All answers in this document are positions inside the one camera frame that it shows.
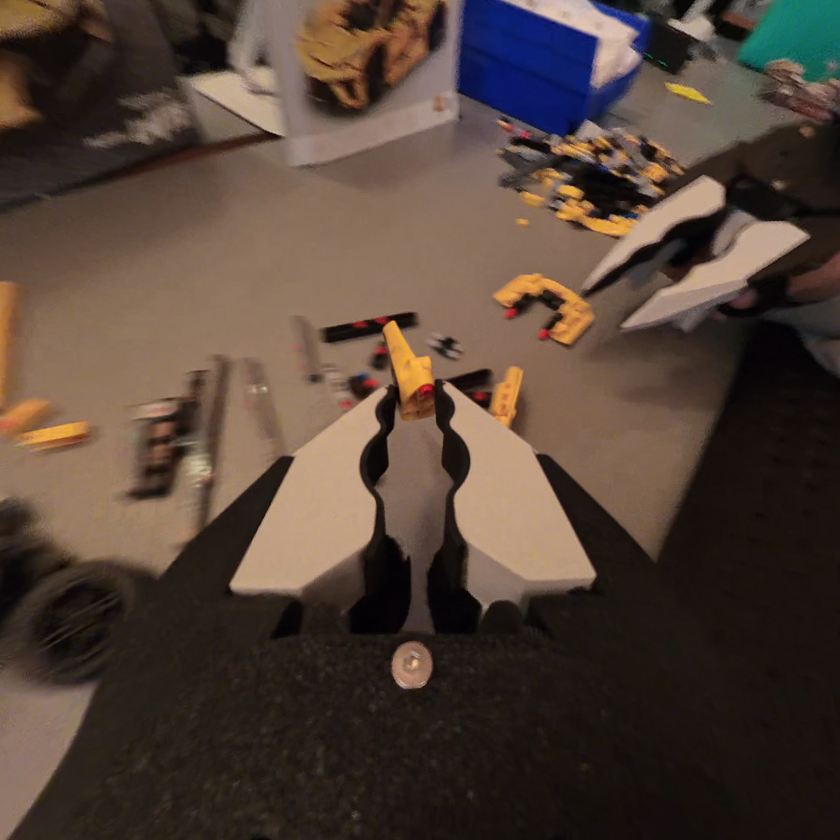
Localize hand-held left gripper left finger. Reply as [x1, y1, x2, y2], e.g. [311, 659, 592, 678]
[230, 386, 411, 634]

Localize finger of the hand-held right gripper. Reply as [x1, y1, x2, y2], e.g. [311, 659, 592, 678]
[579, 175, 728, 298]
[619, 220, 812, 333]

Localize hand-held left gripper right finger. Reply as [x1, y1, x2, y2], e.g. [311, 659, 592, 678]
[428, 381, 598, 634]

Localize yellow toy car hood assembly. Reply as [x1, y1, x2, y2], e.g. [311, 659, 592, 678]
[492, 273, 596, 347]

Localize yellow black brick sub-assembly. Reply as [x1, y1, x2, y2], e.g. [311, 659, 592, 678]
[382, 319, 437, 422]

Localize grey desk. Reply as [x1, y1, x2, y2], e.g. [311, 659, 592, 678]
[0, 59, 815, 821]

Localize person's right hand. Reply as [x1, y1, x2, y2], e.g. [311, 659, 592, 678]
[717, 251, 840, 319]

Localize pile of yellow black bricks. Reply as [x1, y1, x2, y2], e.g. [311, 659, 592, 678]
[496, 116, 688, 239]

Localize light grey beam red pins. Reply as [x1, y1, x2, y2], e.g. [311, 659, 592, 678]
[243, 357, 287, 462]

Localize yellow brick piece red pins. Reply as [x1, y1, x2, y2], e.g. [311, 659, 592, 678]
[488, 365, 525, 429]

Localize green folded board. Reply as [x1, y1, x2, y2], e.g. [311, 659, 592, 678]
[738, 0, 840, 84]

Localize black beam assembly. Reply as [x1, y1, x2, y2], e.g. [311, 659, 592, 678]
[126, 370, 202, 501]

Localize black box green light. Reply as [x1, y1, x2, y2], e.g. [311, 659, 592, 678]
[646, 18, 698, 74]

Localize white paper sheets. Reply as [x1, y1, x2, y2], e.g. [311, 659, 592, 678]
[518, 0, 645, 88]

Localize blue plastic bin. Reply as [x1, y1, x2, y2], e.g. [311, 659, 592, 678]
[457, 0, 652, 137]

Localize black toy wheel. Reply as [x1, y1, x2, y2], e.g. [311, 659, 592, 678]
[18, 560, 137, 688]
[0, 497, 74, 593]

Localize small yellow brick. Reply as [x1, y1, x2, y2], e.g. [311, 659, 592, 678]
[13, 421, 94, 452]

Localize small yellow piece red tip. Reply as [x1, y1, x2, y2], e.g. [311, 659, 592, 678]
[0, 398, 53, 435]

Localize instruction booklet car picture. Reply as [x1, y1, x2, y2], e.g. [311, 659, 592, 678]
[180, 0, 462, 168]

